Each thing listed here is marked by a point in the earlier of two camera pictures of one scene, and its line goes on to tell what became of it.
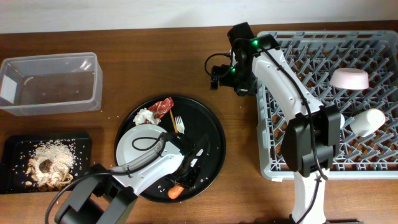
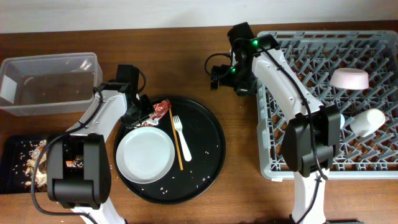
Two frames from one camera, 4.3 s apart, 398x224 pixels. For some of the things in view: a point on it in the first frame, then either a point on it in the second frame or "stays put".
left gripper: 191,182 -> 148,105
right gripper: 249,87 stays put
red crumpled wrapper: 160,107 stays put
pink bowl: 349,78 stays put
